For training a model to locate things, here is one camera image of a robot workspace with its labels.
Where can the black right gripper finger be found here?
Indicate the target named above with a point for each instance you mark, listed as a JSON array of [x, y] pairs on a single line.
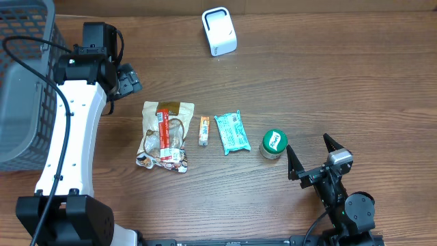
[[331, 144], [295, 168]]

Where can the white barcode scanner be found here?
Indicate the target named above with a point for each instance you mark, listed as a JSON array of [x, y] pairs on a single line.
[[219, 30]]

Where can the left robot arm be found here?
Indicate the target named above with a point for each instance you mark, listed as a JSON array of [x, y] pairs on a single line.
[[63, 209]]

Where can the grey plastic mesh basket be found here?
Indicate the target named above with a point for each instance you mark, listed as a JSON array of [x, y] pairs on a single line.
[[28, 104]]

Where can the teal wipes packet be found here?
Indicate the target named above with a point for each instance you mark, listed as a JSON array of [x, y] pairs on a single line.
[[232, 132]]

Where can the red white snack bar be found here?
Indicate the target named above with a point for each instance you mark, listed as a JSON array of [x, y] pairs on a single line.
[[163, 124]]

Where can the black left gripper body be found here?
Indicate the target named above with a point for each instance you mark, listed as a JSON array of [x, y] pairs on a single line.
[[129, 80]]

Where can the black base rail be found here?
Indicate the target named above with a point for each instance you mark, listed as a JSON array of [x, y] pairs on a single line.
[[291, 241]]

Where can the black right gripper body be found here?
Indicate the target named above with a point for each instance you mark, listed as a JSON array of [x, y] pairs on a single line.
[[311, 177]]

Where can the green lid glass jar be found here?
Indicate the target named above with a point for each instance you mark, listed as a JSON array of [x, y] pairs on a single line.
[[273, 144]]

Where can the white brown snack wrapper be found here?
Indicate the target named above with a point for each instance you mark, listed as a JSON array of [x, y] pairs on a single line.
[[148, 154]]

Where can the orange snack packet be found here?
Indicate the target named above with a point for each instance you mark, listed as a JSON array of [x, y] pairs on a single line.
[[204, 129]]

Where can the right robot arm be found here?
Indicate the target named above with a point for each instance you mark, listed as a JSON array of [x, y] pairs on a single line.
[[347, 219]]

